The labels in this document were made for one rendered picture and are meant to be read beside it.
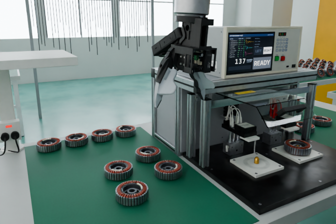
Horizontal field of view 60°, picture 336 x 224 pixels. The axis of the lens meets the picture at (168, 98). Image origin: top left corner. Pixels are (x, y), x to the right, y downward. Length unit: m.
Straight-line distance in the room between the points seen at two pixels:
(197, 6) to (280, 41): 0.82
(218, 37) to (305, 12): 6.59
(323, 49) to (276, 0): 1.06
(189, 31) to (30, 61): 0.72
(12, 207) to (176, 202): 0.54
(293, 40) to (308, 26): 6.23
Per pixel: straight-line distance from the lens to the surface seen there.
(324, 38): 5.20
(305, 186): 1.19
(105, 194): 1.10
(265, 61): 1.34
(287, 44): 1.43
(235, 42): 1.21
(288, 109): 1.05
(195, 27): 0.61
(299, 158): 1.37
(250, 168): 1.22
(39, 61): 1.20
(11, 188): 1.26
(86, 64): 7.42
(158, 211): 1.00
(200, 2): 0.62
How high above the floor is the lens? 1.34
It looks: 15 degrees down
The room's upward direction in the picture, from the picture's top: straight up
